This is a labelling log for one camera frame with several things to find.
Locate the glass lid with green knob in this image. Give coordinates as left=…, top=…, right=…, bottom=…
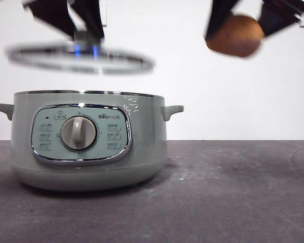
left=4, top=30, right=157, bottom=76

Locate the brown potato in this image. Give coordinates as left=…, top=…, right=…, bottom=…
left=205, top=14, right=266, bottom=59

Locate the pale green electric pot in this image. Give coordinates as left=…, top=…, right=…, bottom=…
left=0, top=90, right=184, bottom=192

